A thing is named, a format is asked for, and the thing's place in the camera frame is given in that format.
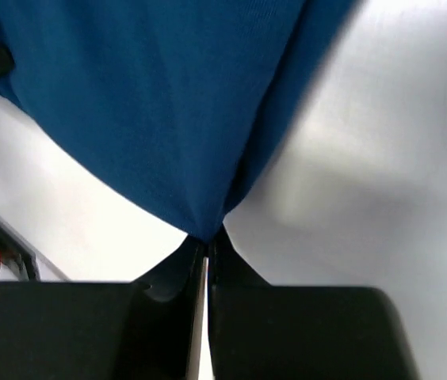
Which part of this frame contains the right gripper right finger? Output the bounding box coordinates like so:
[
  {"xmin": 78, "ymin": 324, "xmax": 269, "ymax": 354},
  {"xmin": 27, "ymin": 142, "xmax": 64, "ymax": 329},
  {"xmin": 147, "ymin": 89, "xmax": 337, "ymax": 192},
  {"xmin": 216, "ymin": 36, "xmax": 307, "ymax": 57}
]
[{"xmin": 207, "ymin": 231, "xmax": 271, "ymax": 379}]

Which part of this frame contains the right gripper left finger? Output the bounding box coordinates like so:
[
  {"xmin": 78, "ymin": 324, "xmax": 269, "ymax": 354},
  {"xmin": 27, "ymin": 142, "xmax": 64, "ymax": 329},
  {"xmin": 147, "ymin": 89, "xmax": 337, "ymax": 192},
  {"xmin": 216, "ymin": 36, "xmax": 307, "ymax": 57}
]
[{"xmin": 134, "ymin": 237, "xmax": 205, "ymax": 379}]

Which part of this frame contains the blue printed t shirt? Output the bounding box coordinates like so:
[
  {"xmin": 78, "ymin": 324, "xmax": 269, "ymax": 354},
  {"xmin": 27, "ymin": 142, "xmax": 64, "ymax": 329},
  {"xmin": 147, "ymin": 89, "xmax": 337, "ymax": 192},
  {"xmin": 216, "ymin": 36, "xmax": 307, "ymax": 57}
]
[{"xmin": 0, "ymin": 1, "xmax": 356, "ymax": 241}]

